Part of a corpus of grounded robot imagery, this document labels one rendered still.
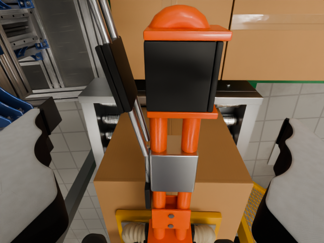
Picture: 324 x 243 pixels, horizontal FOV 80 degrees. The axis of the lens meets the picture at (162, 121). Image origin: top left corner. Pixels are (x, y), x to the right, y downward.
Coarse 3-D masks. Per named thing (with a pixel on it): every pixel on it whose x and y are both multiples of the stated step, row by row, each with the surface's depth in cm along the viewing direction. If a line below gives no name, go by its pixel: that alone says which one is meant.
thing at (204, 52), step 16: (144, 32) 16; (160, 32) 16; (176, 32) 16; (192, 32) 16; (208, 32) 16; (224, 32) 16; (144, 48) 17; (160, 48) 17; (176, 48) 17; (192, 48) 17; (208, 48) 17; (160, 64) 17; (176, 64) 17; (192, 64) 17; (208, 64) 17; (160, 80) 18; (176, 80) 18; (192, 80) 18; (208, 80) 18; (160, 96) 19; (176, 96) 19; (192, 96) 19; (208, 96) 19; (160, 112) 20; (176, 112) 20; (192, 112) 20; (208, 112) 20
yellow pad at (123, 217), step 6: (120, 210) 54; (126, 210) 54; (132, 210) 54; (138, 210) 54; (144, 210) 54; (120, 216) 53; (126, 216) 53; (132, 216) 53; (138, 216) 53; (144, 216) 53; (150, 216) 53; (120, 222) 54; (126, 222) 53; (132, 222) 53; (138, 222) 53; (144, 222) 53; (120, 228) 56; (120, 234) 58
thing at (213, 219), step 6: (192, 216) 52; (198, 216) 52; (204, 216) 52; (210, 216) 52; (216, 216) 52; (192, 222) 53; (198, 222) 53; (204, 222) 53; (210, 222) 53; (216, 222) 53; (216, 228) 54; (216, 234) 56
